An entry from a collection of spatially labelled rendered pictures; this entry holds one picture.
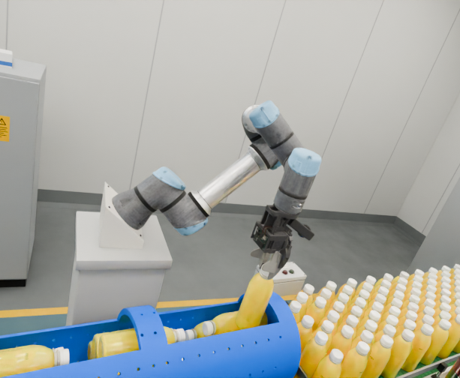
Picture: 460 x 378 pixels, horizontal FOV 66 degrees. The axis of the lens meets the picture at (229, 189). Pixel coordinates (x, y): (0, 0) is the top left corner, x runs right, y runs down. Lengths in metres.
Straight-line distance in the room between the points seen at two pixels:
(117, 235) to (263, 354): 0.62
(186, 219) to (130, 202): 0.21
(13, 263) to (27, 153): 0.79
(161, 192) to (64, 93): 2.40
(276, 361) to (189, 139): 3.00
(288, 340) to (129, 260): 0.58
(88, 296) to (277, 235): 0.74
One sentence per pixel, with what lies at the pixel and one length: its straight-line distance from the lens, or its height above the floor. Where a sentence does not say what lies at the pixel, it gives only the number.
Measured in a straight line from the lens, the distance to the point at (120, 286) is 1.36.
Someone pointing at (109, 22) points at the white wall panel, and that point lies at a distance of 3.47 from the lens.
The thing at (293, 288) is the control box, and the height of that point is 1.04.
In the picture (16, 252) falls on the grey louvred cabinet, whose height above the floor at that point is 0.32.
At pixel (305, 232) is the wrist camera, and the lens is 0.98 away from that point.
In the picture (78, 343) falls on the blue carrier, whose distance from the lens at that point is 1.14.
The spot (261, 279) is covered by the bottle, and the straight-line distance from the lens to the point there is 1.02.
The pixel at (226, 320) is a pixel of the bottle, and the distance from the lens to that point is 1.15.
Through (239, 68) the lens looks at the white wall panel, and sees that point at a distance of 3.80.
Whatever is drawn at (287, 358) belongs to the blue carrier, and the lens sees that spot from 1.12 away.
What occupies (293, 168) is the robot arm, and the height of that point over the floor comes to 1.68.
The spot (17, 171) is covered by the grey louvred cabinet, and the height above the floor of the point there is 0.90.
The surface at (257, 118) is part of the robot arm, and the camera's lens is 0.92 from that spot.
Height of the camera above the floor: 1.90
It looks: 22 degrees down
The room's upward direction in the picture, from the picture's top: 17 degrees clockwise
